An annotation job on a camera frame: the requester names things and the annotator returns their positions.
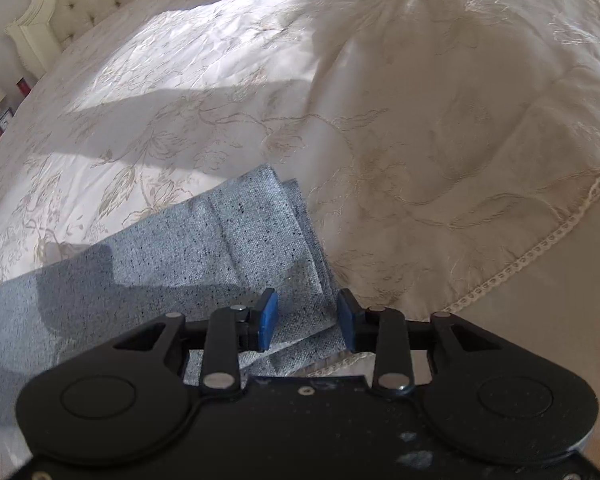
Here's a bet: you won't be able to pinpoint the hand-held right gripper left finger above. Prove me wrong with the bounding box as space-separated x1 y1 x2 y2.
112 287 280 394

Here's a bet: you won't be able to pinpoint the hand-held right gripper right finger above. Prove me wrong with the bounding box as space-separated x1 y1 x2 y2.
337 289 531 394

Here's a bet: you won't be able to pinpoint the light blue speckled pants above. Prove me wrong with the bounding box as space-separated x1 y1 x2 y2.
0 162 344 466

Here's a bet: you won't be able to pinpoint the cream embroidered bedspread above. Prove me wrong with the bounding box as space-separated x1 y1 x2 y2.
0 0 600 466

